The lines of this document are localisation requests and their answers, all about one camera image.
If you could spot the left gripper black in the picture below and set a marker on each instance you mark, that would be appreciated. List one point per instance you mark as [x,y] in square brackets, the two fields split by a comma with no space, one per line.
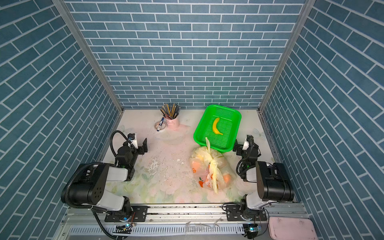
[142,147]

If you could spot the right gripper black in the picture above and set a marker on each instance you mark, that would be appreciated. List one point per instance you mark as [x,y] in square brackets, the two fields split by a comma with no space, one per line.
[238,147]

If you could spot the yellow printed plastic bag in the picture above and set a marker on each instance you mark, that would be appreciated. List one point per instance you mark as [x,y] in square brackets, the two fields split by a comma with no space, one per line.
[210,168]

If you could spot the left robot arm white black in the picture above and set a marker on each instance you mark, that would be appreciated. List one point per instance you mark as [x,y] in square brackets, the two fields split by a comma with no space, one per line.
[86,189]

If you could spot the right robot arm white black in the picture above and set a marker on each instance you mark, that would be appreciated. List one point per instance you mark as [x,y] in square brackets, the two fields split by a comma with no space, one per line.
[272,180]

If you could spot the green plastic basket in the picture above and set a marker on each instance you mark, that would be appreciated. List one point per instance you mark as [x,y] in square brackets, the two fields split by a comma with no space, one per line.
[229,123]

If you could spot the yellow banana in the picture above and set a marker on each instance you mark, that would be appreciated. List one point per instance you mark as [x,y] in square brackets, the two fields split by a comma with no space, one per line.
[214,127]

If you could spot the blue marker pen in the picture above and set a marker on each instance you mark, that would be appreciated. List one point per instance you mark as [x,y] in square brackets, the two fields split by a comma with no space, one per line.
[160,124]

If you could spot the pink pencil cup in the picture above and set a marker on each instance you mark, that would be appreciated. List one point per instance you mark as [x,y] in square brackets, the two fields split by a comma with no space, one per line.
[173,124]

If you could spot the bundle of coloured pencils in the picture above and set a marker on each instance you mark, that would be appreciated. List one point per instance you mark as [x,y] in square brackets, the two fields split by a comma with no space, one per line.
[170,111]

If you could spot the pink tray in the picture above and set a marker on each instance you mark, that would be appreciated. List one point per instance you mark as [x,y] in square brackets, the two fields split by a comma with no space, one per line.
[283,228]

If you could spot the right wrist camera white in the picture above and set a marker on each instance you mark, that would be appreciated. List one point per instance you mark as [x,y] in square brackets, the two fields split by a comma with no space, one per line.
[249,142]

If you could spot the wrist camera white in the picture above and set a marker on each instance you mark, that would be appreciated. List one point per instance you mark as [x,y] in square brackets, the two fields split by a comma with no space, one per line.
[132,139]
[249,142]

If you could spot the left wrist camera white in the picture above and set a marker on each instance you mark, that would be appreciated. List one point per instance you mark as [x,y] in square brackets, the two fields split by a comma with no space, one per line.
[132,139]

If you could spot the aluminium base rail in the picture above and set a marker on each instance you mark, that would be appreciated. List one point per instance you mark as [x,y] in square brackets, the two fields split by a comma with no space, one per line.
[160,220]

